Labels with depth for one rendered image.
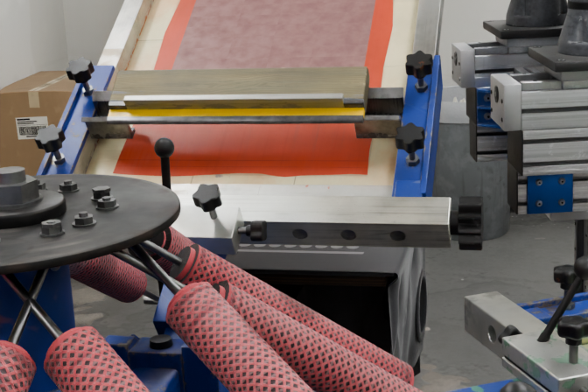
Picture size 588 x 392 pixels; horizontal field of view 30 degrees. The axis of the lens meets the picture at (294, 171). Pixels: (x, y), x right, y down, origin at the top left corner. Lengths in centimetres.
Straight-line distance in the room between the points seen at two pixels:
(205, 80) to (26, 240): 84
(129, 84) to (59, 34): 412
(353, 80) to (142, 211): 74
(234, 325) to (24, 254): 18
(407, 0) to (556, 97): 36
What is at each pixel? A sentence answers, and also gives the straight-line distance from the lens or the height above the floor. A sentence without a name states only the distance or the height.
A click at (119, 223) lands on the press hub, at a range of 96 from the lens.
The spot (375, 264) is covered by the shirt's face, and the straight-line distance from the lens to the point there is 191.
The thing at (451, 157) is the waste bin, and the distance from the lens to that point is 503.
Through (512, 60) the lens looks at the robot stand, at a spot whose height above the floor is 118.
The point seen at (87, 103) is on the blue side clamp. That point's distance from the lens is 185.
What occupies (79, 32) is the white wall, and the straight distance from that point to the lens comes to 593.
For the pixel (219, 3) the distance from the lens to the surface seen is 206.
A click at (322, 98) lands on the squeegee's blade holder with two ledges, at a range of 164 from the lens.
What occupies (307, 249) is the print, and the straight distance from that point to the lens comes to 201.
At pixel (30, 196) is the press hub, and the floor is 133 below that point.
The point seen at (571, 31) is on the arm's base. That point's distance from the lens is 216.
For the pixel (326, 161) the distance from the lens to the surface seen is 170.
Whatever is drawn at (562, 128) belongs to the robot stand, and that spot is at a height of 112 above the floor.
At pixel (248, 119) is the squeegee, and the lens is 167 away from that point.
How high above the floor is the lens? 157
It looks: 14 degrees down
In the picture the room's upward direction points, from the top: 3 degrees counter-clockwise
